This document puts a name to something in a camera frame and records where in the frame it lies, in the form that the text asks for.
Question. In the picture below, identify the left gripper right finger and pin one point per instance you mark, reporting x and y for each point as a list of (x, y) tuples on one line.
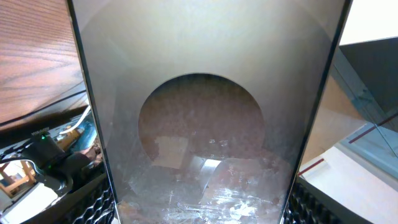
[(309, 205)]

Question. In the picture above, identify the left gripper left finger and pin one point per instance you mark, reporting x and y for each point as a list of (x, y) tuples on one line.
[(91, 204)]

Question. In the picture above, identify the Galaxy S25 Ultra smartphone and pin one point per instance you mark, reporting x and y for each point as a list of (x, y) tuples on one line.
[(203, 108)]

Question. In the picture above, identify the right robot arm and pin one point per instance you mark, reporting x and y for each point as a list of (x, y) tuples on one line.
[(63, 164)]

